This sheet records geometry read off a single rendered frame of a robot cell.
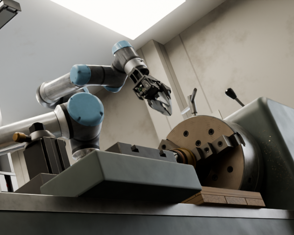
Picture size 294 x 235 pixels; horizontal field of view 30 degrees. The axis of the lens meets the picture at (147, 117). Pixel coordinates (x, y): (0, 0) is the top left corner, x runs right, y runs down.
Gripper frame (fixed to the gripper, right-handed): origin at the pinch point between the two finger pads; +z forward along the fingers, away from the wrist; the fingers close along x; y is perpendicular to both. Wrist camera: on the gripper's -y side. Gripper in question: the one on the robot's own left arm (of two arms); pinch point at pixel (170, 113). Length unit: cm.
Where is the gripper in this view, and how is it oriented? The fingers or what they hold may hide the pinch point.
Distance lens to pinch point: 188.0
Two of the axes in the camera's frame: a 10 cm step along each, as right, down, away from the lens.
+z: 4.8, 7.0, -5.3
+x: 6.2, -6.9, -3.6
